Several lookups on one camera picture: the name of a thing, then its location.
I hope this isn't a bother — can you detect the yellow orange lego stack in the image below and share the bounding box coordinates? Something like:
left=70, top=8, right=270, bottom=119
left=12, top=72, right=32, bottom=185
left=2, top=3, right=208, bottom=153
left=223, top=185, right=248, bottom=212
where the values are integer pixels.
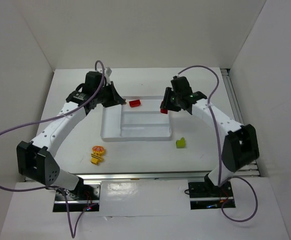
left=90, top=145, right=106, bottom=165

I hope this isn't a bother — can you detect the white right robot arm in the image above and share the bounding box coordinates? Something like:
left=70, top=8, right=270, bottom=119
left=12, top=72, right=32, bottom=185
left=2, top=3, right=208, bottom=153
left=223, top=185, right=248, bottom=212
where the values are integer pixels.
left=160, top=76, right=260, bottom=187

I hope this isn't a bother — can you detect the aluminium front rail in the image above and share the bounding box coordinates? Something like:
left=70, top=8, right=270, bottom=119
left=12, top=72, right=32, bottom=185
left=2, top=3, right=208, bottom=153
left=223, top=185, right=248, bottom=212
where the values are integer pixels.
left=47, top=170, right=208, bottom=183

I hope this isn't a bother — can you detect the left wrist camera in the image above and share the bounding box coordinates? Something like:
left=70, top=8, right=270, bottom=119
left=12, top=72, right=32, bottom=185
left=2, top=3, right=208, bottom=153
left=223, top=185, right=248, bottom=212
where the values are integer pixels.
left=104, top=67, right=112, bottom=78

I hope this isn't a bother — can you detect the white divided sorting tray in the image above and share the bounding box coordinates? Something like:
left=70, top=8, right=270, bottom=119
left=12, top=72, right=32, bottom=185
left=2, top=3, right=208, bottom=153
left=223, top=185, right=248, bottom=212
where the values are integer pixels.
left=100, top=95, right=172, bottom=142

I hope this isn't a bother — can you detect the aluminium right side rail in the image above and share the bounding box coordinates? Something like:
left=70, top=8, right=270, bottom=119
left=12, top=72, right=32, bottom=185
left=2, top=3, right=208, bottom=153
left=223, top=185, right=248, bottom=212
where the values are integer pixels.
left=221, top=69, right=260, bottom=172

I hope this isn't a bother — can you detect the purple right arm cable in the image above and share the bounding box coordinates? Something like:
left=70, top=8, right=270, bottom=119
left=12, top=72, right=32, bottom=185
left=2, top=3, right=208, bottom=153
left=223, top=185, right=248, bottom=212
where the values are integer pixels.
left=175, top=65, right=259, bottom=223

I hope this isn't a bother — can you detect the green lego piece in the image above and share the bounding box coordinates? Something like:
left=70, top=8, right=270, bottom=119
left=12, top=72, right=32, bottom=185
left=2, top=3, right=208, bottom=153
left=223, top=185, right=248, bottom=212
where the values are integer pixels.
left=175, top=137, right=186, bottom=149

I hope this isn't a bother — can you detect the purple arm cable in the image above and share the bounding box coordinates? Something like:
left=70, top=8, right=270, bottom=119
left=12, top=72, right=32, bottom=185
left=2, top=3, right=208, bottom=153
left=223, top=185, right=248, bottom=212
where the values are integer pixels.
left=0, top=59, right=106, bottom=239
left=175, top=65, right=259, bottom=223

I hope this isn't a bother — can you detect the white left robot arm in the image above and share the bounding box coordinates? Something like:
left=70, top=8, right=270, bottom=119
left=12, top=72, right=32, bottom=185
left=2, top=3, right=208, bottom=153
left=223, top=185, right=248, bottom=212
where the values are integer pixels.
left=16, top=67, right=126, bottom=199

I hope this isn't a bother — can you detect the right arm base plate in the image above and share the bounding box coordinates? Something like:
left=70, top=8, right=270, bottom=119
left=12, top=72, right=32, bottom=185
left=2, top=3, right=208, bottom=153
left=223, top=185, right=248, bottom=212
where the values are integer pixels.
left=184, top=181, right=236, bottom=210

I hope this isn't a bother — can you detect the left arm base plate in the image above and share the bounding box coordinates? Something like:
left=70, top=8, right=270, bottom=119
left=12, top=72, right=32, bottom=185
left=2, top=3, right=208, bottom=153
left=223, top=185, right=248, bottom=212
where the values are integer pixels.
left=52, top=181, right=101, bottom=213

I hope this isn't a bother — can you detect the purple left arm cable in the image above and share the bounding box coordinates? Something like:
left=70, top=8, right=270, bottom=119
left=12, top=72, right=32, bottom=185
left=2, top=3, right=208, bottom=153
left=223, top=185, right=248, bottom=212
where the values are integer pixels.
left=0, top=59, right=106, bottom=239

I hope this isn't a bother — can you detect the aluminium rail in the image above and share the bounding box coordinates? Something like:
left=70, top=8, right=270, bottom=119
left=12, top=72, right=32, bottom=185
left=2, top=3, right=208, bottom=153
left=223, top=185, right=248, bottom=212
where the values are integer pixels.
left=47, top=170, right=208, bottom=183
left=221, top=69, right=260, bottom=172

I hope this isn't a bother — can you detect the red lego brick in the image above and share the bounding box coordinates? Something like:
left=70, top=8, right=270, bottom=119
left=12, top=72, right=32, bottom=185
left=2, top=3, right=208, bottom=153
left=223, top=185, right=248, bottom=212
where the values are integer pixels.
left=129, top=99, right=141, bottom=108
left=160, top=102, right=168, bottom=114

